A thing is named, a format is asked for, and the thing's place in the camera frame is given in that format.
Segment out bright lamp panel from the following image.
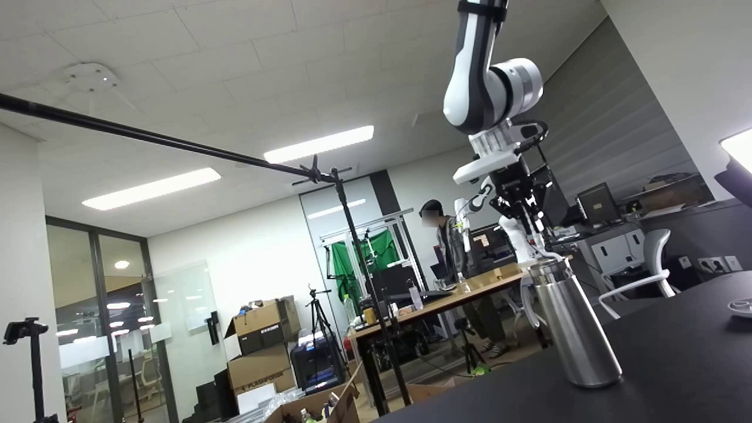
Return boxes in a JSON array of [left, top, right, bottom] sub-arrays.
[[714, 127, 752, 212]]

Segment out long ceiling light panel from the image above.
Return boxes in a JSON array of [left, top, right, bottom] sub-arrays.
[[262, 122, 378, 167], [80, 164, 224, 214]]

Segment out stainless steel flask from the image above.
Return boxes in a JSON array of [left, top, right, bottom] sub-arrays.
[[522, 254, 628, 391]]

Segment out white office chair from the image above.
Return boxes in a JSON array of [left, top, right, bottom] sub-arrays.
[[598, 227, 683, 321]]

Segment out black computer monitor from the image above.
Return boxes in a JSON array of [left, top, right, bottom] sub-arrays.
[[577, 182, 623, 230]]

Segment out glass whiteboard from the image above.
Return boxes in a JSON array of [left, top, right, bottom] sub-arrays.
[[151, 262, 218, 332]]

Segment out small black tripod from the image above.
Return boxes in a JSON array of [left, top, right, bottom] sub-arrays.
[[307, 286, 348, 379]]

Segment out blue storage bin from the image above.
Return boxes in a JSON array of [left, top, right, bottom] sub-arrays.
[[289, 332, 348, 395]]

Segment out green cloth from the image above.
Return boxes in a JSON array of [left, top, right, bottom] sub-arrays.
[[361, 229, 402, 276], [325, 241, 365, 305]]

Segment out person in dark jacket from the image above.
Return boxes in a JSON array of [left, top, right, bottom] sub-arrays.
[[416, 198, 512, 359]]

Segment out black desk monitor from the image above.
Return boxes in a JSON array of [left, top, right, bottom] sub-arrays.
[[370, 263, 418, 305]]

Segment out white drawer cabinet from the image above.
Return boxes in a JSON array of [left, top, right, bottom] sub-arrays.
[[586, 229, 653, 278]]

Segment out black camera tripod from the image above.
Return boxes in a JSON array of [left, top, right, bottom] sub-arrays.
[[0, 316, 62, 423]]

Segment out wooden desk with black legs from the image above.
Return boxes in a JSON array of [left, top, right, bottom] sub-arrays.
[[346, 262, 551, 419]]

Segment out open cardboard box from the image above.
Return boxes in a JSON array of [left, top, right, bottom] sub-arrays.
[[263, 363, 368, 423]]

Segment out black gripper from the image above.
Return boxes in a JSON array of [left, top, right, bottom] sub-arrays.
[[486, 163, 557, 259]]

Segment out round ceiling smoke detector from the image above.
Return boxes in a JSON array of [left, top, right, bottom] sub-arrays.
[[62, 62, 120, 94]]

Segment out black vertical stand pole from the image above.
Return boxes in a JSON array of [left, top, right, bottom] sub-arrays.
[[328, 167, 415, 419]]

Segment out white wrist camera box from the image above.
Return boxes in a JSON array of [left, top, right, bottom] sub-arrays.
[[451, 150, 519, 189]]

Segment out black horizontal boom pole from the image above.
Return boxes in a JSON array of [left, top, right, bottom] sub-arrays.
[[0, 90, 341, 185]]

